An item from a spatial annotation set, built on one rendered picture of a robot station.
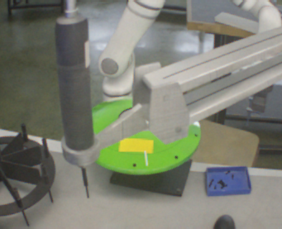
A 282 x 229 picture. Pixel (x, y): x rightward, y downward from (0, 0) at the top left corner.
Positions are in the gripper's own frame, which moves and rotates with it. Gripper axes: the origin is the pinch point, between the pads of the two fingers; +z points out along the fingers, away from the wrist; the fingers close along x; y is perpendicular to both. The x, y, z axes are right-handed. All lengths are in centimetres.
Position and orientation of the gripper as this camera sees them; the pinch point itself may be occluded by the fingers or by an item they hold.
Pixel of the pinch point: (247, 121)
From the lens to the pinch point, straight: 112.5
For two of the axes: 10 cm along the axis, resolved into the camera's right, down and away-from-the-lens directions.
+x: 3.6, -5.3, 7.7
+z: -0.1, 8.2, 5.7
